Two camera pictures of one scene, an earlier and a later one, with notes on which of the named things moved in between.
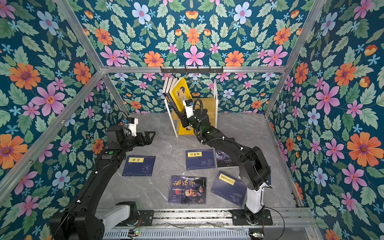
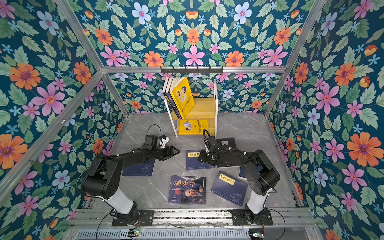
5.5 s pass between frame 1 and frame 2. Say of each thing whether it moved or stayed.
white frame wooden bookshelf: stayed
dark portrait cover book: stayed
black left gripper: moved
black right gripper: moved
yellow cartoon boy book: stayed
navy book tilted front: stayed
